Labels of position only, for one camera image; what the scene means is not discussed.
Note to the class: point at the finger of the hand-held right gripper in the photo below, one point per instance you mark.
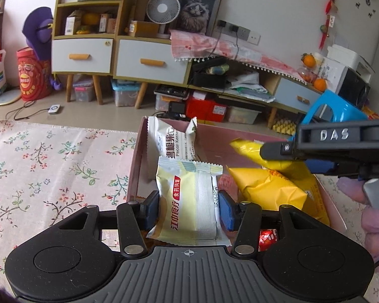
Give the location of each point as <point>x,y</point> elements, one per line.
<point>322,166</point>
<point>278,151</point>

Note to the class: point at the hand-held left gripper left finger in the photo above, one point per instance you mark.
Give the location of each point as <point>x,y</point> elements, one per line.
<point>151,210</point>

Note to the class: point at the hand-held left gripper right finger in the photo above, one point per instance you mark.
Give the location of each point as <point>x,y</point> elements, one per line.
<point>225,211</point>

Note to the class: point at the small yellow snack packet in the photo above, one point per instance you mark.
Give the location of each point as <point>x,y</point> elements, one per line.
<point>249,148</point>

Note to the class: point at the pale green snack packet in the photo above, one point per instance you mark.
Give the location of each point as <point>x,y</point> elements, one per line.
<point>183,202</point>

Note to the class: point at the large yellow snack packet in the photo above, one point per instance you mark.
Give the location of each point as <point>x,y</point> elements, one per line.
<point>271,189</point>

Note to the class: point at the pink cardboard box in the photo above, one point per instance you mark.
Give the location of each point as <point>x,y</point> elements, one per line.
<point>135,170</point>

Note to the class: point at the person's right hand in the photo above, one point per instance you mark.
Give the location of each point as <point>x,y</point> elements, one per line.
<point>372,221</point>

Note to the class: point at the yellow egg carton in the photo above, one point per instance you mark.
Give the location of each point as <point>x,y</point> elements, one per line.
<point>284,127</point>

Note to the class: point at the red snack carton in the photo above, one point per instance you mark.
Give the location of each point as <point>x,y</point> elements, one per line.
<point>372,113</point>

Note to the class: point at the red candy wrapper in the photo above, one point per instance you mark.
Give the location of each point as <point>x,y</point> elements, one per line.
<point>267,238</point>

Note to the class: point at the clear plastic bin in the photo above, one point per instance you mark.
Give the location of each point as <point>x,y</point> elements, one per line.
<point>243,115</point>

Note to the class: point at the blue plastic stool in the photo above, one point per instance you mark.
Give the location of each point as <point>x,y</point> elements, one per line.
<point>331,99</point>

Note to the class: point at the black microwave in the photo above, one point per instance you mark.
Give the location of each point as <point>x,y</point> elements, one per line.
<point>353,88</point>

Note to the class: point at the low wooden cabinet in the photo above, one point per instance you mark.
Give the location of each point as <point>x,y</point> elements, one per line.
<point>290,91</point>

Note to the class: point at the orange fruit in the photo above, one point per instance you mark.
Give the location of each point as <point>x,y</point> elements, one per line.
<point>309,60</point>
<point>320,84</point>

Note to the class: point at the pile of white papers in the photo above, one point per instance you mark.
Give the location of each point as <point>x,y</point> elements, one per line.
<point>249,85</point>

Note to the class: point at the white snack packet green print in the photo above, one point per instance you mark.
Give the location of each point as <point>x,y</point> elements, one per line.
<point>170,139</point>

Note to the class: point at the bag of oranges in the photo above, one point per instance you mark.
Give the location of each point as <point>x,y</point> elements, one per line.
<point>306,74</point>

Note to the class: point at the red box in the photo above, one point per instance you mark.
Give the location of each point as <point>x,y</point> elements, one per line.
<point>202,110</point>

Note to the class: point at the black bag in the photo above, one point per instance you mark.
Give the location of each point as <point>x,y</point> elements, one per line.
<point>208,80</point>

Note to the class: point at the small black box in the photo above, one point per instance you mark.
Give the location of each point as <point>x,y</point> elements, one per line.
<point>177,109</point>

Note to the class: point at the small clear storage box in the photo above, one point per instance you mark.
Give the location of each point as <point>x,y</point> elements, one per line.
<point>161,102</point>

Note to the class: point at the floral tablecloth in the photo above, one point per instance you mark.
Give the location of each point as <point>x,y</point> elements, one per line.
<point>50,164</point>

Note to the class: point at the clear storage box blue lid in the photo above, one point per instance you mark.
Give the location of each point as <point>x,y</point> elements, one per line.
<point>124,96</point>

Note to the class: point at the black keyboard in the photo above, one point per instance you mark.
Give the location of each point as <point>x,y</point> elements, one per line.
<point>170,91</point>

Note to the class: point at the pink patterned cloth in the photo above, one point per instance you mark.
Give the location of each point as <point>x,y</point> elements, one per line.
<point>192,44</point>

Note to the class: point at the white charger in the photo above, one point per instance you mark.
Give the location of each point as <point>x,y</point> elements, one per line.
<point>54,109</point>

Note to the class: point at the framed cat picture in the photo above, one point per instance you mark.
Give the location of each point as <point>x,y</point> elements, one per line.
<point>195,9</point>

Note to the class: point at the red cylindrical barrel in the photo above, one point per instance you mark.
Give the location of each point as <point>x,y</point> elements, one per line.
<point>31,79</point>

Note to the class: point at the brown cardboard box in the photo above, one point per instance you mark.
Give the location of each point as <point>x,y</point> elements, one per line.
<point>143,29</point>

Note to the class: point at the round white base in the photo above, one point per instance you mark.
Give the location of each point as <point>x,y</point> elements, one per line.
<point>6,98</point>

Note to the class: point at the white desk fan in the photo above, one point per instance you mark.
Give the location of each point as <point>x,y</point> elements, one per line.
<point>162,8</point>

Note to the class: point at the small brown box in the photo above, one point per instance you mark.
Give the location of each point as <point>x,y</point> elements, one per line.
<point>111,25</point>

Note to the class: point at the small white box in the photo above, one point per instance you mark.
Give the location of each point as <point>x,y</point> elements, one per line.
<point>103,22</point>

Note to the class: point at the orange round ornament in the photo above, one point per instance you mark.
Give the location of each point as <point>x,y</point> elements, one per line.
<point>90,19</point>

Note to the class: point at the white carton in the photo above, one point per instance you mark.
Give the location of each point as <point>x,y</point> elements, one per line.
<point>70,25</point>

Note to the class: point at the wooden shelf cabinet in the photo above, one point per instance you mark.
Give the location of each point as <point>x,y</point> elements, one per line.
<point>88,3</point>

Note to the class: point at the purple plush toy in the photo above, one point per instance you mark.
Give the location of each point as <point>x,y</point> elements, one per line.
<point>38,25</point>

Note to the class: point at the white wall socket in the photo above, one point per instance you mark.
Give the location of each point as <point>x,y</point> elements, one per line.
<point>254,38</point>

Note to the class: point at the grey wall socket panel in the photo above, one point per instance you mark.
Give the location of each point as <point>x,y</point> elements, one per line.
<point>243,33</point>

